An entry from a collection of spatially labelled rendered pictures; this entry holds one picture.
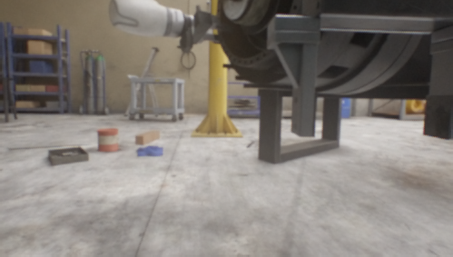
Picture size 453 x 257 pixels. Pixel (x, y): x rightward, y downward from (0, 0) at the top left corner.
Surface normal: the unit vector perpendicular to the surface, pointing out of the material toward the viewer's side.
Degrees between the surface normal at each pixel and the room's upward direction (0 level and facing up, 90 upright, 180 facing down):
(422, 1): 90
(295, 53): 90
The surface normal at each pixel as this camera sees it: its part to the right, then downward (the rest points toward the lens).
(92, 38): 0.13, 0.08
